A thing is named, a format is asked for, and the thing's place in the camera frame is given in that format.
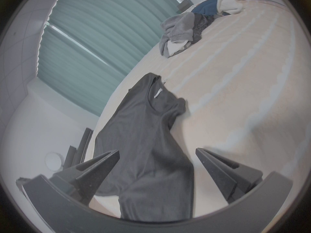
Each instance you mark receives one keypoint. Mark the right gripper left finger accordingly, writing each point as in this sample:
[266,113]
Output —
[93,176]

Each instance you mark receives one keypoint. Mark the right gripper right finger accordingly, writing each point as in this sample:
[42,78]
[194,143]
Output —
[218,176]

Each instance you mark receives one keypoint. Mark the black T-shirt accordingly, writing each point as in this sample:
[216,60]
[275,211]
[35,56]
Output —
[145,142]

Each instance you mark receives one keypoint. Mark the bed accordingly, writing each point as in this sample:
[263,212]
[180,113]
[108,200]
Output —
[243,105]

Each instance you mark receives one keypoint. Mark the pile of clothes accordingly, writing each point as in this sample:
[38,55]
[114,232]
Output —
[184,28]

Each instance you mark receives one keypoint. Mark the black dressing table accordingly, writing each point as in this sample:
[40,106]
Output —
[70,155]

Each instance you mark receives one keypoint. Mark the black chest of drawers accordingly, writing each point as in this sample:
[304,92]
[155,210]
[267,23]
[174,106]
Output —
[85,142]

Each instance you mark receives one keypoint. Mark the round mirror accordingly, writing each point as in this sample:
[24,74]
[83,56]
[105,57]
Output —
[53,161]

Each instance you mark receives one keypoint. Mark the blue-green curtain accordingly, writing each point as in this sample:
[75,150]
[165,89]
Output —
[116,23]
[80,81]

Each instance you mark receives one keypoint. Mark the grey bedside table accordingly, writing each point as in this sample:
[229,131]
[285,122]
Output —
[183,5]

